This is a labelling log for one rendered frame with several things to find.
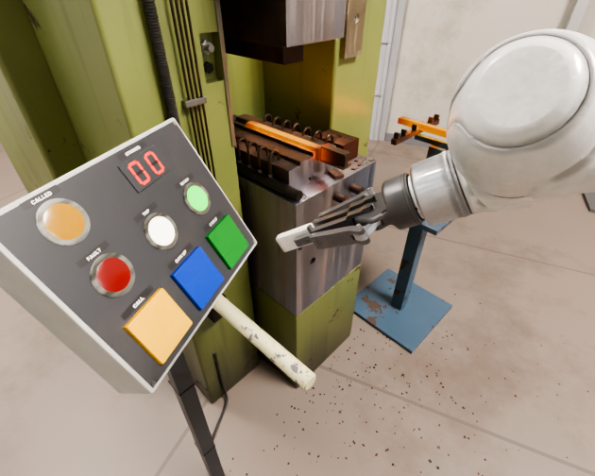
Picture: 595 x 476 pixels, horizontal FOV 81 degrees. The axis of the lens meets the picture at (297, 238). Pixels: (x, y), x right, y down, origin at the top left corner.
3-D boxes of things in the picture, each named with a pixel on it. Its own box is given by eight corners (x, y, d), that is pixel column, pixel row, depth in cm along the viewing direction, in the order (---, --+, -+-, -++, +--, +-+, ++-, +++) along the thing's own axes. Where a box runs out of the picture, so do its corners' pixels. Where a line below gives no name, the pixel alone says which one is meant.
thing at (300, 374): (317, 382, 86) (318, 369, 82) (303, 396, 83) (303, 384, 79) (212, 292, 110) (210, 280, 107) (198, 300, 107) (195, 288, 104)
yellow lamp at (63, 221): (96, 233, 43) (83, 203, 40) (55, 250, 40) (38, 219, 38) (86, 223, 45) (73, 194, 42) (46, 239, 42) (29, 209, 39)
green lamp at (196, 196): (215, 207, 61) (212, 185, 59) (193, 217, 59) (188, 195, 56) (205, 200, 63) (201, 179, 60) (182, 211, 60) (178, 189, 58)
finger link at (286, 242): (319, 239, 57) (318, 241, 56) (285, 249, 60) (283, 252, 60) (310, 224, 56) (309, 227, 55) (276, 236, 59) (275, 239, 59)
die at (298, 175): (334, 168, 107) (336, 143, 102) (289, 192, 96) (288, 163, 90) (246, 134, 130) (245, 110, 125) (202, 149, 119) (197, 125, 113)
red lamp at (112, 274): (141, 283, 46) (131, 259, 44) (106, 302, 44) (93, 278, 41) (130, 272, 48) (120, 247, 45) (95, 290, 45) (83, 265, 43)
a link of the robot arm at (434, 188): (467, 194, 50) (426, 207, 53) (447, 139, 47) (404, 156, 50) (475, 228, 43) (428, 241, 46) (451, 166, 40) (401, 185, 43)
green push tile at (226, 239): (250, 244, 67) (228, 213, 64) (232, 269, 62) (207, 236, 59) (243, 246, 68) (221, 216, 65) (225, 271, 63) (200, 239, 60)
